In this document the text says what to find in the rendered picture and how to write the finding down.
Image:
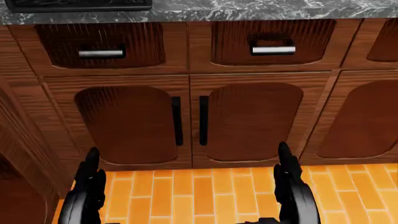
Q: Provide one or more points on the black stovetop appliance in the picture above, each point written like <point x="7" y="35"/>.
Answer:
<point x="81" y="5"/>

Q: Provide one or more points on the grey marble countertop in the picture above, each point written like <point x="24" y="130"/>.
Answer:
<point x="217" y="10"/>

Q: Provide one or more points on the wooden drawer front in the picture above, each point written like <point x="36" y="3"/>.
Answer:
<point x="377" y="42"/>
<point x="99" y="47"/>
<point x="273" y="44"/>

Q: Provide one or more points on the wooden cabinet door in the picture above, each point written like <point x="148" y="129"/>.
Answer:
<point x="124" y="123"/>
<point x="357" y="121"/>
<point x="255" y="121"/>

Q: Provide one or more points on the wooden cabinet side panel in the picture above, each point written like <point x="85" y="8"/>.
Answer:
<point x="21" y="144"/>

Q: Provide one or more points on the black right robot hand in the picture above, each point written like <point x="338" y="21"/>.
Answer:
<point x="293" y="193"/>

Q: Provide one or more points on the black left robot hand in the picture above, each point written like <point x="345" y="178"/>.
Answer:
<point x="81" y="198"/>

